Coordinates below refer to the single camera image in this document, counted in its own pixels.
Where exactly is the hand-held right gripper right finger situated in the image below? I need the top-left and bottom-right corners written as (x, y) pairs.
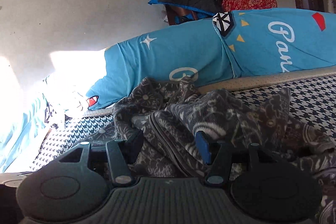
top-left (196, 131), bottom-right (279, 186)

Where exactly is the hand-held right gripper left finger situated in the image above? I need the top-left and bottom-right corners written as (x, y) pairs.
top-left (56, 131), bottom-right (143, 187)

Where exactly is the grey patterned fleece jacket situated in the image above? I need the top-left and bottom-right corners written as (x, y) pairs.
top-left (71, 76), bottom-right (336, 224)

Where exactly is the houndstooth sofa seat cover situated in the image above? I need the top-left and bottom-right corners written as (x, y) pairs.
top-left (26, 67), bottom-right (336, 182)

